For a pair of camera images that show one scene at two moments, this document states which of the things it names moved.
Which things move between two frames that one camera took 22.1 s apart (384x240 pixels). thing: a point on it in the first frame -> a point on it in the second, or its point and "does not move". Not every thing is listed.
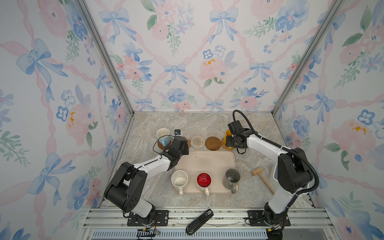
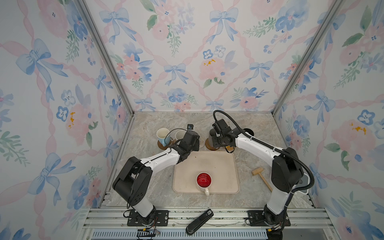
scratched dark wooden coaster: [161, 146] does not move
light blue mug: [163, 134] does not move
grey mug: [230, 180] -> [212, 133]
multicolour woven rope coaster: [197, 142] does not move
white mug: [179, 179] -> [180, 134]
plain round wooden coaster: [213, 143] does not move
